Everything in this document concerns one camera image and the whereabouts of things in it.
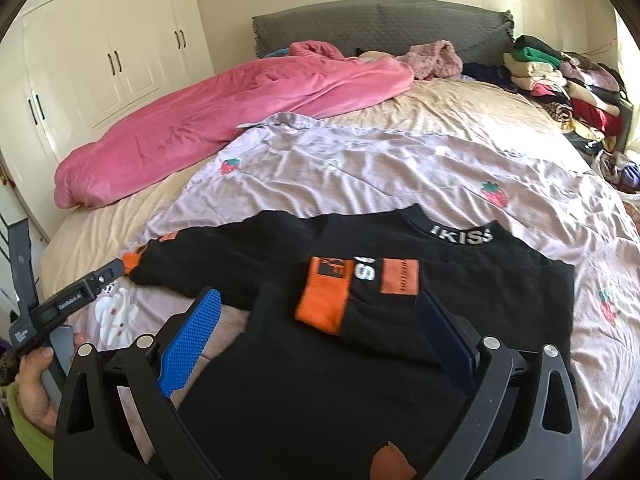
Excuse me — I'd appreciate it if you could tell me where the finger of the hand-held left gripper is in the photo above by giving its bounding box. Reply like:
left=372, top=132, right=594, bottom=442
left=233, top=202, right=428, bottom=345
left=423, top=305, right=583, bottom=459
left=92, top=258, right=126, bottom=288

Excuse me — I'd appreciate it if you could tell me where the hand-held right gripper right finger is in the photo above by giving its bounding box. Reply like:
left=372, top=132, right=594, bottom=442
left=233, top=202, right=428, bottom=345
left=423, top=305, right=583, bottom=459
left=415, top=287, right=583, bottom=480

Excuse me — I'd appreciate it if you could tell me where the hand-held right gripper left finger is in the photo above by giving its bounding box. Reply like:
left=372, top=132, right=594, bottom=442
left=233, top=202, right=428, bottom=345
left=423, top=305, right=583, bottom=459
left=52, top=286, right=223, bottom=480

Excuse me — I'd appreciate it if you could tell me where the black sweater with orange cuffs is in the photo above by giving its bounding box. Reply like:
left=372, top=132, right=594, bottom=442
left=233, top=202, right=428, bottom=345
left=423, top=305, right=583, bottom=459
left=122, top=204, right=576, bottom=480

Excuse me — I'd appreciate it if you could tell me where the person's left forearm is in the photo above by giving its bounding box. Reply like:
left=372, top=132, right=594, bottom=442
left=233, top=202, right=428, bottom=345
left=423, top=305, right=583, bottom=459
left=6, top=385, right=56, bottom=463

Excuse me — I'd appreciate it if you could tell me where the pile of folded clothes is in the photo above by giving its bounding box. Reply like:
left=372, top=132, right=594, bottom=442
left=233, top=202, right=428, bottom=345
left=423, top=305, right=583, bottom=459
left=502, top=35, right=636, bottom=153

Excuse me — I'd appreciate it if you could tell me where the person's left hand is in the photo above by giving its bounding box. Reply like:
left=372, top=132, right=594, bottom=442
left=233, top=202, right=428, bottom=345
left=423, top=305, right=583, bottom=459
left=15, top=346, right=60, bottom=438

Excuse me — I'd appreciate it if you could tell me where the lilac strawberry printed blanket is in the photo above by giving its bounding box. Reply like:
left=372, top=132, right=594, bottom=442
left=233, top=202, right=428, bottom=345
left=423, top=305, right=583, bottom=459
left=95, top=112, right=640, bottom=466

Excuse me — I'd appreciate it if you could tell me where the pink quilt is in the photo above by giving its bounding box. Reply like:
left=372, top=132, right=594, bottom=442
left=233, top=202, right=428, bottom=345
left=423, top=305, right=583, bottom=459
left=54, top=41, right=415, bottom=209

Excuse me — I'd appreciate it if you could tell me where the white wardrobe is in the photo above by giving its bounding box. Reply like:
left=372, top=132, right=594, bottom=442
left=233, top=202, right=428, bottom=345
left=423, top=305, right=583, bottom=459
left=0, top=0, right=216, bottom=201

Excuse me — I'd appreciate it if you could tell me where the bed with beige sheet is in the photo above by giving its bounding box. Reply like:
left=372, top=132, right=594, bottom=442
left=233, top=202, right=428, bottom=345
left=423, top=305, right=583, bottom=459
left=37, top=72, right=628, bottom=311

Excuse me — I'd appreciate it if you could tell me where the purple crumpled cloth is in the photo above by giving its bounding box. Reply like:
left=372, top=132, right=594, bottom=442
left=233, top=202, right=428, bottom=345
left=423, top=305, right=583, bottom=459
left=592, top=152, right=640, bottom=193

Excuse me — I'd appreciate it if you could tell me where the dark navy garment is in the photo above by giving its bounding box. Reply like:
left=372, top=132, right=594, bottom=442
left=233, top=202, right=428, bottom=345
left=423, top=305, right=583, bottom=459
left=462, top=61, right=516, bottom=93

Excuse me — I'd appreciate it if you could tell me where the pink fluffy garment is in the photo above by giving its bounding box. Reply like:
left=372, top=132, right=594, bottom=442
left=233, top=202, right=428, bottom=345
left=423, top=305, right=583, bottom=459
left=405, top=40, right=464, bottom=81

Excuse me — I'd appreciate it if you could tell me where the grey quilted headboard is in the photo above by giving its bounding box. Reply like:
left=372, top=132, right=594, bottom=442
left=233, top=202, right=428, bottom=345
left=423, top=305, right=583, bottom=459
left=252, top=2, right=516, bottom=59

